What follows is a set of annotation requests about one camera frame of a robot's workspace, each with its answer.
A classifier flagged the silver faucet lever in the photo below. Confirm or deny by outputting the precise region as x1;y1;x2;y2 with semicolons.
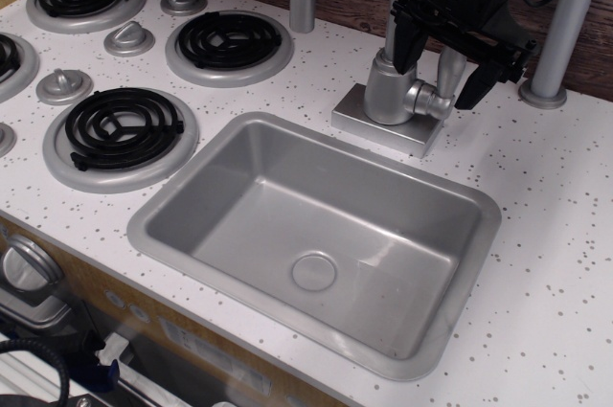
404;46;466;121

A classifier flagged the silver toy faucet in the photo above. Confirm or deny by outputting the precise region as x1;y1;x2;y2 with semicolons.
289;0;444;158

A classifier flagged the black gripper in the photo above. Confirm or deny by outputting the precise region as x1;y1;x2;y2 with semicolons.
392;0;535;109

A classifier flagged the front right stove burner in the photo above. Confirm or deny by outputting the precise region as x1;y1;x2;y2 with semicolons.
43;87;199;194

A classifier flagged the back right stove burner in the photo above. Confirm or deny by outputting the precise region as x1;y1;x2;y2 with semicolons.
165;11;294;88

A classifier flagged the silver knob middle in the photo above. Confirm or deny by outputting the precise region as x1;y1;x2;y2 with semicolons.
103;21;155;57

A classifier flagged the silver knob back right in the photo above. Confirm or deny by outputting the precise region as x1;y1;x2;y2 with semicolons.
160;0;208;16

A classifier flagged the silver knob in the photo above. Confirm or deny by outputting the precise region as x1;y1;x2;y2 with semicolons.
160;0;208;16
103;21;155;57
35;69;93;106

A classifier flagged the grey sink basin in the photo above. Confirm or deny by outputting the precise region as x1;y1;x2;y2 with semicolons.
127;112;501;381

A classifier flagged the silver oven handle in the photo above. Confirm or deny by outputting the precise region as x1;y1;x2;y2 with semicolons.
1;290;73;333

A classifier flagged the grey support pole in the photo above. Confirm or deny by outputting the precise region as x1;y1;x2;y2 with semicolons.
519;0;592;110

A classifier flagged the silver knob left edge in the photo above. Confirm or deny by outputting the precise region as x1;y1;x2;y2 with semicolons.
0;122;16;157

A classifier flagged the left edge stove burner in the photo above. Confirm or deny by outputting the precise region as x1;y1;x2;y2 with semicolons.
1;33;39;102

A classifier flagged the back left stove burner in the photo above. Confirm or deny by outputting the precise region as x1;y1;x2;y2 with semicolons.
26;0;147;34

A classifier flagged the silver oven dial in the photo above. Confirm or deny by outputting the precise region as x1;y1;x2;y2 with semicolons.
1;235;63;305

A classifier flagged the silver knob front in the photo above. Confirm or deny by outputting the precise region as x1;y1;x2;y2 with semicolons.
35;69;93;106

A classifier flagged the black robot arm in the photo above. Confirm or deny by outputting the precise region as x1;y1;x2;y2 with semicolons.
391;0;539;110

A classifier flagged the black braided cable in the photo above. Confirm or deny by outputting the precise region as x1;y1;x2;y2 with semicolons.
0;337;71;403

